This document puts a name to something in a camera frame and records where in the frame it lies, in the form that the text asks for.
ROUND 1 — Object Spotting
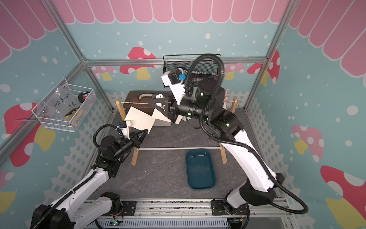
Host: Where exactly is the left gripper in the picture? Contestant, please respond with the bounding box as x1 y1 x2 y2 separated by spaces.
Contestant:
113 129 148 159

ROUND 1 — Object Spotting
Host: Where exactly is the white postcard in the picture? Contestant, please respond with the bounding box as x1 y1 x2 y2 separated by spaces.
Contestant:
152 108 171 127
125 107 155 133

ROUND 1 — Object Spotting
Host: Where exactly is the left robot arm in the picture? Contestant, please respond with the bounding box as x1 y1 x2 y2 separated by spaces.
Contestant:
30 122 149 229

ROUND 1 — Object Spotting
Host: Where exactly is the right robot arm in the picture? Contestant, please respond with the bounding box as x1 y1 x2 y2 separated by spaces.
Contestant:
149 53 308 214

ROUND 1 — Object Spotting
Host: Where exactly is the brown lidded storage box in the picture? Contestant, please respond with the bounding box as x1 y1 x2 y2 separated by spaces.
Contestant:
123 90 168 115

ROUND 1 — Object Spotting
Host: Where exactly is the black tape roll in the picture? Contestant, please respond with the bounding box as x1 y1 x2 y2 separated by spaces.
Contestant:
77 92 90 104

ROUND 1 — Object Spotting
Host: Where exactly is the yellow black utility knife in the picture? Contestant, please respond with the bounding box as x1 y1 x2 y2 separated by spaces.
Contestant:
64 107 79 118

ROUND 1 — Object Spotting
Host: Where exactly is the teal plastic tray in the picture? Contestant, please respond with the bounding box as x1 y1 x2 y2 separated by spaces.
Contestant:
185 149 216 190

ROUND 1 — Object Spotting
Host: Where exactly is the plastic labelled bag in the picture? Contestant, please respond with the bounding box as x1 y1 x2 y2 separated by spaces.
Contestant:
46 86 81 117

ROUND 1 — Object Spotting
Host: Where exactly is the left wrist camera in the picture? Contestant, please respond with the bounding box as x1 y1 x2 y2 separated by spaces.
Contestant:
119 120 131 139

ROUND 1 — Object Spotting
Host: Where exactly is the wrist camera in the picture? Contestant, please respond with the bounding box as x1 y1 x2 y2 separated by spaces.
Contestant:
119 120 131 139
161 68 185 105

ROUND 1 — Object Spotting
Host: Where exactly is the wooden string rack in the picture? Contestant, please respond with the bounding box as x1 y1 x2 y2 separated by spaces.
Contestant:
115 98 239 167

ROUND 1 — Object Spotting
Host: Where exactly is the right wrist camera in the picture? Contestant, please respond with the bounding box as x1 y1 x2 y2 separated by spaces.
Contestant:
161 68 185 105

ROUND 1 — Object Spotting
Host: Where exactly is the black wire mesh basket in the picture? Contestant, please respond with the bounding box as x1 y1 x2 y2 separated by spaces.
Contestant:
163 54 219 87

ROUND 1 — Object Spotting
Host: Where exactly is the clear wall-mounted bin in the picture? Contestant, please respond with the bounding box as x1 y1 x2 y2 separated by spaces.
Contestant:
31 78 97 133

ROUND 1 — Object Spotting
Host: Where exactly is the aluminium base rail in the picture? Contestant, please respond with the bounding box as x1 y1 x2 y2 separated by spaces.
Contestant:
71 198 296 229

